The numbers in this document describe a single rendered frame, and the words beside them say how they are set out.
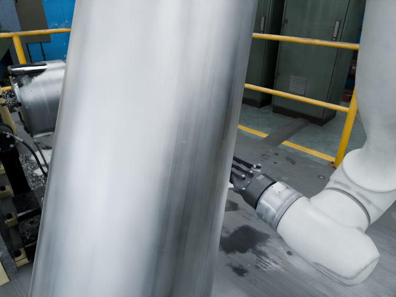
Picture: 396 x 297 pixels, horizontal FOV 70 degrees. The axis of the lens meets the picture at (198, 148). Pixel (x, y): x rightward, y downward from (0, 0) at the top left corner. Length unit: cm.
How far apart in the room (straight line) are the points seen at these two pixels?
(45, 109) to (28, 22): 545
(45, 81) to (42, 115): 11
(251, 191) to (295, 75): 305
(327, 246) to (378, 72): 31
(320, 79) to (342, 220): 299
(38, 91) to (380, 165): 94
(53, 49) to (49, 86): 561
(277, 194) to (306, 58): 300
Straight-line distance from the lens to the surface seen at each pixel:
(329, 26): 339
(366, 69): 32
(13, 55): 610
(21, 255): 84
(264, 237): 81
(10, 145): 93
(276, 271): 74
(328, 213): 55
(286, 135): 319
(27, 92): 104
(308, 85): 354
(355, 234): 55
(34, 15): 648
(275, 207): 56
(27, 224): 85
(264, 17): 371
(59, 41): 668
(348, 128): 259
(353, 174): 59
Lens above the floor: 137
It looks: 29 degrees down
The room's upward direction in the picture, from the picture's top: straight up
